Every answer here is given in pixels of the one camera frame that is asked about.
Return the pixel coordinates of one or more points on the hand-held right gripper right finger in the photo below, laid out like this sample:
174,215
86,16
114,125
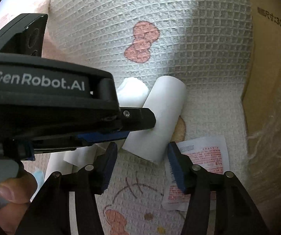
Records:
177,170

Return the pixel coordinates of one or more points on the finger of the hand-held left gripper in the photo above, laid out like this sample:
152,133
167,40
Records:
138,118
101,136

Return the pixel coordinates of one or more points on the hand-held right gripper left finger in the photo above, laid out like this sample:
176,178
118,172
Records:
108,170

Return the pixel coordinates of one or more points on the white cardboard tube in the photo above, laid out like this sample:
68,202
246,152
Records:
164,117

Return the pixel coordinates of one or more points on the pile of white tubes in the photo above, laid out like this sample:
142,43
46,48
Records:
133,91

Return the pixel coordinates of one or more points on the blue wet wipes packet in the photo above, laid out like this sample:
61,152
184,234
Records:
39,177

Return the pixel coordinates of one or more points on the person's left hand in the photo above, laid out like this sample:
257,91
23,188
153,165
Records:
10,191

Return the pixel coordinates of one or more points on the white red-printed squeeze tube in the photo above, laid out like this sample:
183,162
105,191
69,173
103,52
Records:
204,156

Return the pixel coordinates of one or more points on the white waffle blanket with cartoons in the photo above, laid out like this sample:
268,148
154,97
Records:
191,53

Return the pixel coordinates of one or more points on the brown cardboard box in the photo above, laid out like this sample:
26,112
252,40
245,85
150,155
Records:
265,78

